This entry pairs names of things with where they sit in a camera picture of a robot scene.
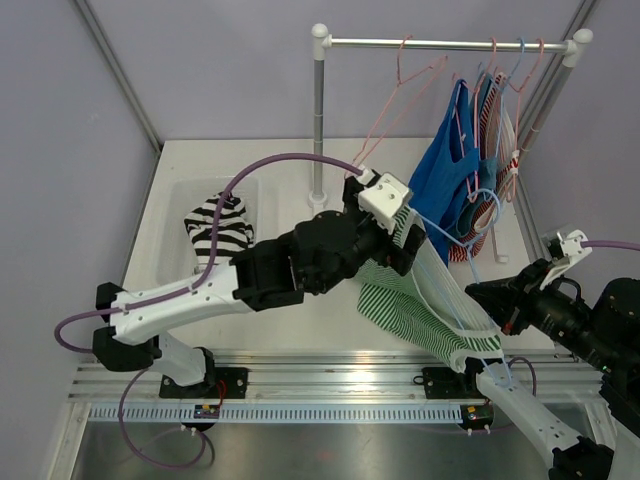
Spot pink plastic hanger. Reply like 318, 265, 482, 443
351, 35, 448, 167
466, 36, 497, 203
500, 38, 545, 203

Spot bright blue tank top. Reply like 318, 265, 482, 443
409, 79, 479, 263

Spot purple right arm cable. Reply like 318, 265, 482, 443
582, 239, 640, 252

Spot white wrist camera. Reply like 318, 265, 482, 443
540, 228, 592, 290
356, 168, 412, 234

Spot green white striped tank top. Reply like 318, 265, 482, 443
356, 240, 504, 373

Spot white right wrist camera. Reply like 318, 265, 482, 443
540, 228, 592, 290

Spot black white striped tank top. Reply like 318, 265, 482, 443
183, 193, 255, 274

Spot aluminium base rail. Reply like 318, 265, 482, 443
67, 352, 601, 404

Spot white slotted cable duct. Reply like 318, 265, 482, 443
89, 403, 462, 425

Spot red white striped tank top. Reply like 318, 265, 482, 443
452, 72, 517, 257

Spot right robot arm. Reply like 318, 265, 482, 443
453, 259, 639, 479

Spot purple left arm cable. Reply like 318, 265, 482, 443
53, 153, 366, 469

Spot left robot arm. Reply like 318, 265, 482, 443
92, 173, 504, 398

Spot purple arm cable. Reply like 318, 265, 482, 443
53, 153, 366, 469
582, 239, 640, 252

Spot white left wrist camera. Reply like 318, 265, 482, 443
356, 168, 412, 234

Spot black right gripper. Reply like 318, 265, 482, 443
467, 254, 628, 372

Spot teal blue tank top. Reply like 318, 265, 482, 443
456, 74, 497, 238

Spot white metal clothes rack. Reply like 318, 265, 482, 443
307, 23, 595, 262

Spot white plastic basket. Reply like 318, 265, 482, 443
148, 176, 264, 286

